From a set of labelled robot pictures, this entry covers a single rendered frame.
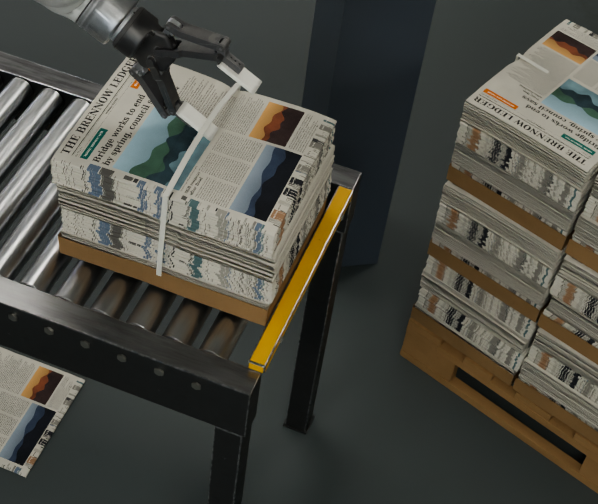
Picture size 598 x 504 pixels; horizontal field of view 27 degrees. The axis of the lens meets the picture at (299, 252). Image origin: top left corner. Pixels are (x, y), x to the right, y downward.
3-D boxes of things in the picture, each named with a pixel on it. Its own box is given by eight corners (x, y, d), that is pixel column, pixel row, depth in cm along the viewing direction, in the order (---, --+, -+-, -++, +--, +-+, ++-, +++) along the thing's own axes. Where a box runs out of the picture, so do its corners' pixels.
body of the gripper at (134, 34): (147, -6, 189) (196, 33, 191) (123, 26, 196) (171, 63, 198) (125, 21, 185) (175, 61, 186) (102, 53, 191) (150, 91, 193)
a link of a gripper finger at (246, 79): (223, 54, 189) (226, 52, 189) (260, 83, 191) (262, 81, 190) (216, 66, 187) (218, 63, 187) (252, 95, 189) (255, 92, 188)
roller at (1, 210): (97, 118, 241) (97, 98, 237) (-30, 288, 210) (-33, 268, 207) (74, 110, 242) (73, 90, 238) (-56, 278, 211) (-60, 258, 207)
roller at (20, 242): (128, 128, 240) (128, 109, 236) (5, 300, 209) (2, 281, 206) (104, 120, 241) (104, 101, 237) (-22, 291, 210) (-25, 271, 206)
